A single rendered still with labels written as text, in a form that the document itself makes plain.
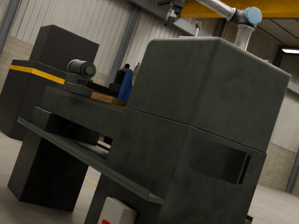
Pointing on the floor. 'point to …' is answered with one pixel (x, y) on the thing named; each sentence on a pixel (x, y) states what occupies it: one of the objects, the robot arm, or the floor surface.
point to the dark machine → (40, 74)
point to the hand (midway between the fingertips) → (164, 23)
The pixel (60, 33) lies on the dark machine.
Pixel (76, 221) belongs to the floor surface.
